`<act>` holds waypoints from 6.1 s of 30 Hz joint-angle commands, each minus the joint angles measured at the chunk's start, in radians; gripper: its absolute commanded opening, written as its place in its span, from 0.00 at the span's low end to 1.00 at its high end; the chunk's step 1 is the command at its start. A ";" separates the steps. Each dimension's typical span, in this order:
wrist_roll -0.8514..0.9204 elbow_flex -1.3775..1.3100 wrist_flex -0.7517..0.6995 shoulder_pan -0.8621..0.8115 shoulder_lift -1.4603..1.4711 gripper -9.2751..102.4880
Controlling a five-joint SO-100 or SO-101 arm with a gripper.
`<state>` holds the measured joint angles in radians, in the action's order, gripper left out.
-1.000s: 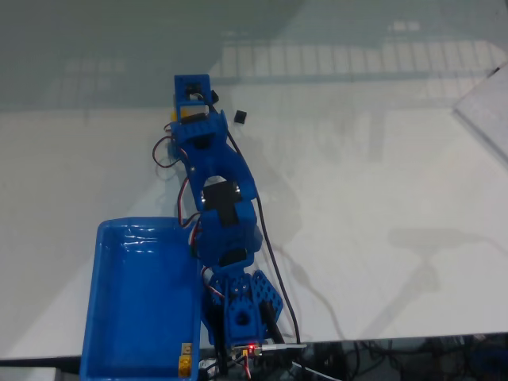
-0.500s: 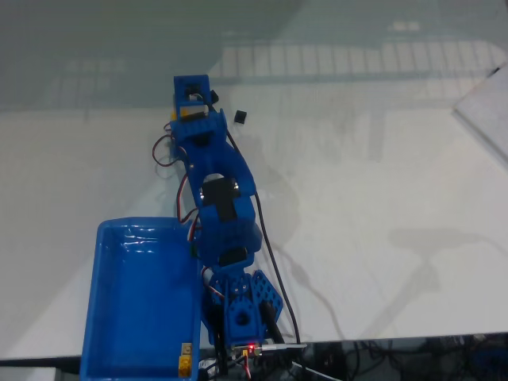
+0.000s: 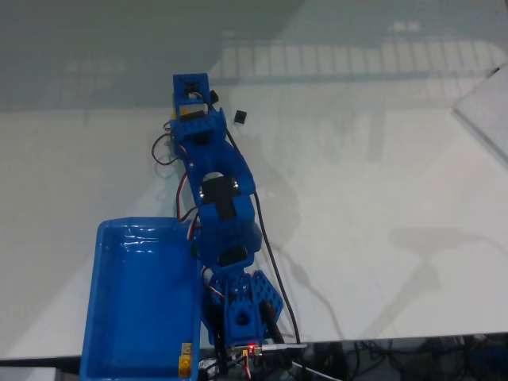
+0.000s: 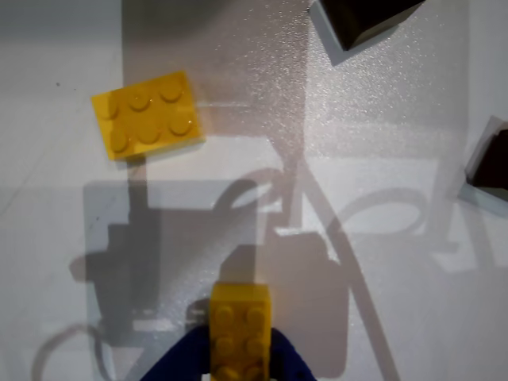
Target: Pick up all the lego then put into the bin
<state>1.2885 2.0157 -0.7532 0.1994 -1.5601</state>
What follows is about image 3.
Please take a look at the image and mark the blue camera mount with camera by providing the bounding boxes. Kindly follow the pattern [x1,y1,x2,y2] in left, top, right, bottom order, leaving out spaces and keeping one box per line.
[171,72,211,117]

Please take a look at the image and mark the motor controller board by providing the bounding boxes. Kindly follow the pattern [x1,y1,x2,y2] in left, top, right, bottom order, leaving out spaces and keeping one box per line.
[231,343,266,359]

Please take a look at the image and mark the black camera cable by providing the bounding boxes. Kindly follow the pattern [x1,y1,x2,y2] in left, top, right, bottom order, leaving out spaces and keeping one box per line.
[206,101,305,347]

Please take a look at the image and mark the black cable tangle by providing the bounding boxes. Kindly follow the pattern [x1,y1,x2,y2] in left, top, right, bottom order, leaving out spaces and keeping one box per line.
[305,335,508,381]

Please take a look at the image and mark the white flat board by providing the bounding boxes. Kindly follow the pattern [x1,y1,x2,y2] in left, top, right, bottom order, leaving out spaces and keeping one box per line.
[452,61,508,167]

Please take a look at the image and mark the blue plastic bin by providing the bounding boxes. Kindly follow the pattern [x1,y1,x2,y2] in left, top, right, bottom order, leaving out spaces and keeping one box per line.
[79,217,206,381]

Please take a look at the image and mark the red white black servo wire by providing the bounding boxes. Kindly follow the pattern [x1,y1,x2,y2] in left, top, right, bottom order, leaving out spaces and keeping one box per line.
[151,121,190,168]
[174,170,203,243]

